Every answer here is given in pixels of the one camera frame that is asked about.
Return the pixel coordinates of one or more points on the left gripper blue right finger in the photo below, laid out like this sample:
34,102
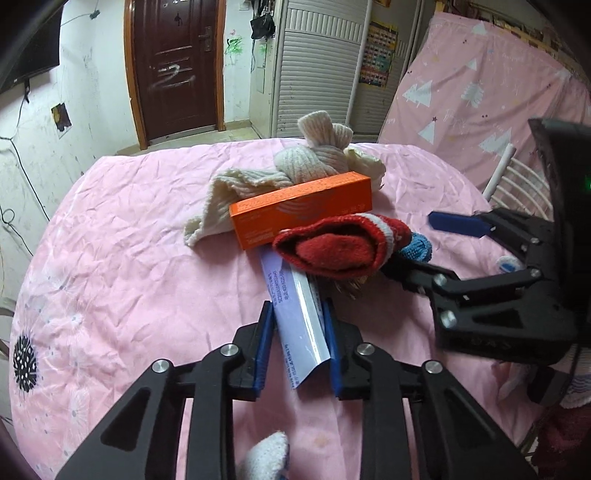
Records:
332,339

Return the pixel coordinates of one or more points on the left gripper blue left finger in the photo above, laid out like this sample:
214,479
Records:
264,339

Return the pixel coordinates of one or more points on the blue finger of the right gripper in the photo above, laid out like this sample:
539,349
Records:
411,274
466,225

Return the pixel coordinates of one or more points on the red knit sock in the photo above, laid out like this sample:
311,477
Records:
343,247

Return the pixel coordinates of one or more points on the orange cardboard box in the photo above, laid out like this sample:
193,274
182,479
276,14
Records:
258,220

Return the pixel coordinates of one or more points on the cream knit scarf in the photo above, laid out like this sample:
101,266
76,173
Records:
327,151

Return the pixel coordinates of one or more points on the white knit gloved right hand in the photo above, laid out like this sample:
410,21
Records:
565,383

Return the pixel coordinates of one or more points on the white knit gloved left hand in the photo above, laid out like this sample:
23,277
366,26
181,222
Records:
267,460

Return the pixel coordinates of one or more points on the blue knit sock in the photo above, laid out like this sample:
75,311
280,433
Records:
419,249

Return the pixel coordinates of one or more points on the white metal chair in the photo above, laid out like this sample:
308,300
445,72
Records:
516,186

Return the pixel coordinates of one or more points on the pink tree-print curtain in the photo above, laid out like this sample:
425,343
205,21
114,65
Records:
471,91

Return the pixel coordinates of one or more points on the pink bed sheet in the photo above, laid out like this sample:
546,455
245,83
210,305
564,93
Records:
112,287

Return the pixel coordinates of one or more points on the white louvered wardrobe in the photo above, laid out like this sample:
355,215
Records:
313,63

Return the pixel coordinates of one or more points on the hanging black bags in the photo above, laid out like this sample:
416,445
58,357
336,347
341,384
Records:
262,24

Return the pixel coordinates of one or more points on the dark brown door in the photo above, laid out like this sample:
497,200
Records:
173,64

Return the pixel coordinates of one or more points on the colourful wall poster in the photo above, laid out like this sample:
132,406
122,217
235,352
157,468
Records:
378,54

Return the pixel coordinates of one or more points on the dark wall sticker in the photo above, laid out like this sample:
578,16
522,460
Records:
61,118

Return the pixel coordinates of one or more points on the wall mounted black television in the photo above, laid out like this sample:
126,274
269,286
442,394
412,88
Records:
39,55

